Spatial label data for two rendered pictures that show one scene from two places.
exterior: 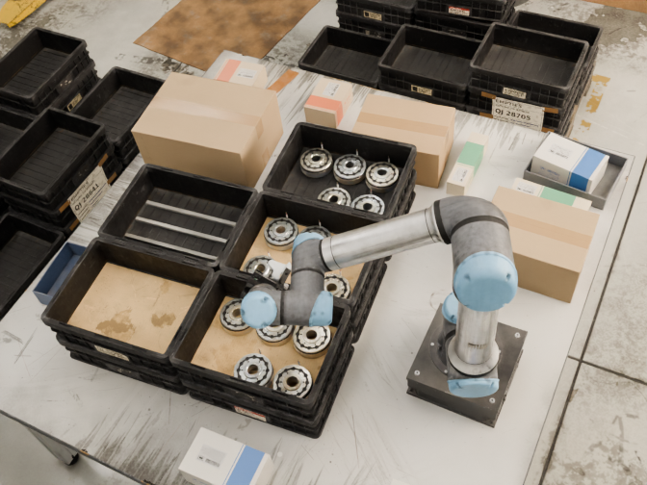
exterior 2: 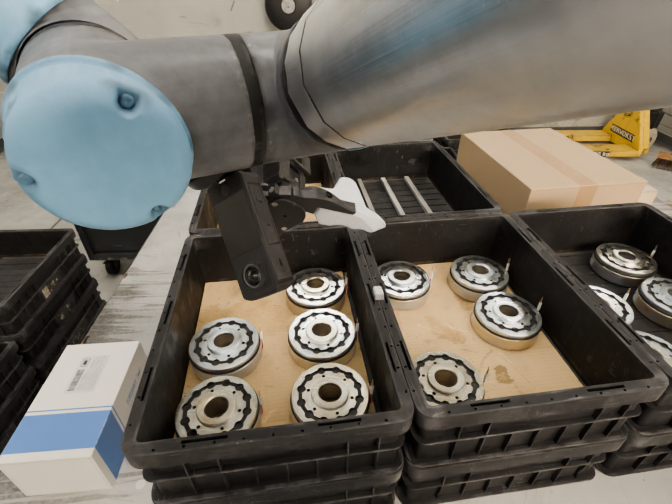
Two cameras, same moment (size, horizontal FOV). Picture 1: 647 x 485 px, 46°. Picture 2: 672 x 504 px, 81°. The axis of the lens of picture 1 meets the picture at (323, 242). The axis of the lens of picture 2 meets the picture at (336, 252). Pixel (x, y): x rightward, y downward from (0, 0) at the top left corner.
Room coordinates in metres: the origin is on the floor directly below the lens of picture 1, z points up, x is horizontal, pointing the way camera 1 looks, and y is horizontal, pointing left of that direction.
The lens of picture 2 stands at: (0.85, -0.19, 1.31)
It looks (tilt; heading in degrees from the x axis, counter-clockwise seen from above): 35 degrees down; 54
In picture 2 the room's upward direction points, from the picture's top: straight up
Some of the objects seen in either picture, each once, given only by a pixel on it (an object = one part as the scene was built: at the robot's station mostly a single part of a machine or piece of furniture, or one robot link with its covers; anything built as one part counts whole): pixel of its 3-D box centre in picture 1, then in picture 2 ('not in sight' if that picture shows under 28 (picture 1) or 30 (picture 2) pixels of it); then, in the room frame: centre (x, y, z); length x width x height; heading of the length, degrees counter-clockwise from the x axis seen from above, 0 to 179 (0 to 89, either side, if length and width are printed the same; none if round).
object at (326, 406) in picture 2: (311, 335); (330, 393); (1.02, 0.07, 0.86); 0.05 x 0.05 x 0.01
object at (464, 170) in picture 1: (467, 164); not in sight; (1.65, -0.51, 0.73); 0.24 x 0.06 x 0.06; 147
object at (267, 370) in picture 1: (252, 370); (224, 343); (0.95, 0.23, 0.86); 0.10 x 0.10 x 0.01
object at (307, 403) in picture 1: (261, 335); (273, 309); (1.01, 0.20, 0.92); 0.40 x 0.30 x 0.02; 62
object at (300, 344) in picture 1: (311, 336); (330, 395); (1.02, 0.07, 0.86); 0.10 x 0.10 x 0.01
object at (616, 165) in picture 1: (575, 169); not in sight; (1.56, -0.84, 0.73); 0.27 x 0.20 x 0.05; 50
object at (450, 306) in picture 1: (466, 319); not in sight; (0.94, -0.32, 0.97); 0.13 x 0.12 x 0.14; 171
